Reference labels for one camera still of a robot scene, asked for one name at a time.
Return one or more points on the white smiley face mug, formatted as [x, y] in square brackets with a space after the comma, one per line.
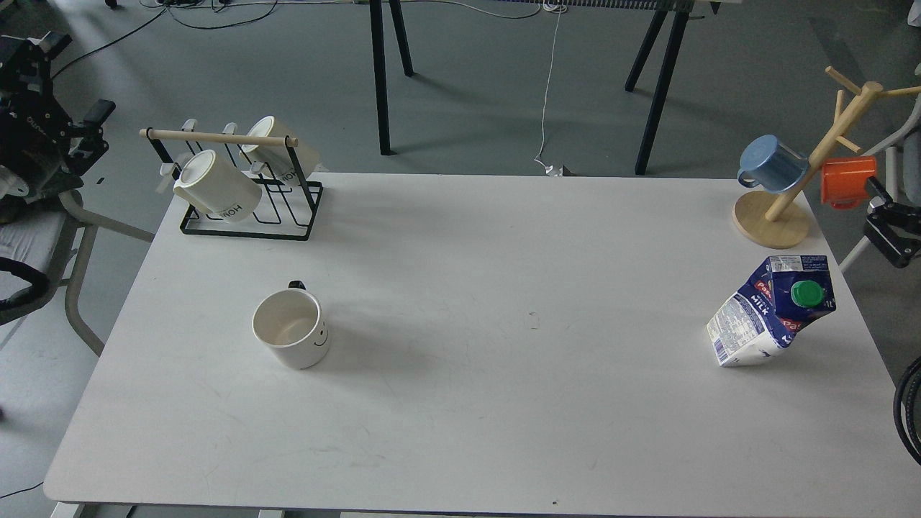
[291, 323]

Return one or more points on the blue white milk carton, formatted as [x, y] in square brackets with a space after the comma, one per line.
[785, 294]

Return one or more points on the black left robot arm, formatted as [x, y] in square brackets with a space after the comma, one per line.
[43, 151]

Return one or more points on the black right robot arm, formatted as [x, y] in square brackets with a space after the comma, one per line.
[891, 227]

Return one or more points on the white mug rear on rack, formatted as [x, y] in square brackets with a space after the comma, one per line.
[276, 156]

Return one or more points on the white mug on rack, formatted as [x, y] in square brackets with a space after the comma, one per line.
[215, 186]
[276, 156]

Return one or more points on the black trestle table legs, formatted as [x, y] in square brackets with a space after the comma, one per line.
[587, 86]

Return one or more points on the white mug front on rack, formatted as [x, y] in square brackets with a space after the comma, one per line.
[215, 186]

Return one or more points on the wooden mug tree stand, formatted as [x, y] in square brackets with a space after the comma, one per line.
[770, 217]

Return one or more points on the blue mug on tree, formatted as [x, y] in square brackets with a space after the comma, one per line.
[769, 163]

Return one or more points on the orange mug on tree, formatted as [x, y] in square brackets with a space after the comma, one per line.
[843, 181]

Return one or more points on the grey office chair left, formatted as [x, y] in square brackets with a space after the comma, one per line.
[47, 247]

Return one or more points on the black wire mug rack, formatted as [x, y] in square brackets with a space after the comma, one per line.
[284, 213]

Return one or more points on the white chair frame right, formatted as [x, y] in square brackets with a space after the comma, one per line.
[900, 156]

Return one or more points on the black cable loop right edge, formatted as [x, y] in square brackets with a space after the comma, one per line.
[905, 409]

